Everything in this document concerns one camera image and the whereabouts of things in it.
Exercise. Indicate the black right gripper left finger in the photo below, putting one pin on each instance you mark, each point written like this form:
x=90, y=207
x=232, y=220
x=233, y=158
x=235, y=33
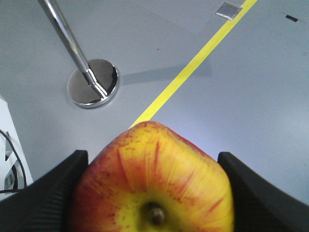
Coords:
x=43, y=206

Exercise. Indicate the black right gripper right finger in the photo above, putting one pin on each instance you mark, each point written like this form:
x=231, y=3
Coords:
x=259, y=205

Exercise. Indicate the red yellow apple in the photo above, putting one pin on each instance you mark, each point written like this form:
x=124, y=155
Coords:
x=150, y=179

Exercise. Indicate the chrome stanchion post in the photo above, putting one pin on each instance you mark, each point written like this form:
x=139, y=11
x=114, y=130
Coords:
x=95, y=82

